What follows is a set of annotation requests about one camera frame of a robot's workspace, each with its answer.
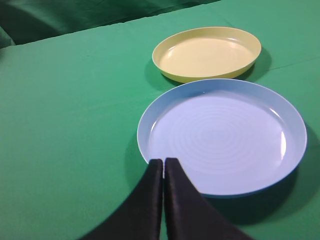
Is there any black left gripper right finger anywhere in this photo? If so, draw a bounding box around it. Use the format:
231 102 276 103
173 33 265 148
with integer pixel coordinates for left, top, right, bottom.
164 158 252 240

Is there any green tablecloth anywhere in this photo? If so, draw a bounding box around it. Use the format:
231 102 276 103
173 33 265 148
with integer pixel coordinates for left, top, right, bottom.
0 0 320 240

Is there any blue plastic plate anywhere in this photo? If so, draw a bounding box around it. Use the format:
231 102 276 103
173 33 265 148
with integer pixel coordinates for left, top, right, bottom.
136 79 308 198

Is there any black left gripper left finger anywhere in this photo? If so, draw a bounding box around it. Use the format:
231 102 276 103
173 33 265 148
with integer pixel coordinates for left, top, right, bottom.
81 159 163 240

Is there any yellow plastic plate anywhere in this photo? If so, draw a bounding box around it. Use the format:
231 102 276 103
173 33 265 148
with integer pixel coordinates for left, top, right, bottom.
152 26 262 84

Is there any green backdrop cloth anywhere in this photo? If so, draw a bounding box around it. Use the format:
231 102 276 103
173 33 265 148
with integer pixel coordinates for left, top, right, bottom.
0 0 207 48

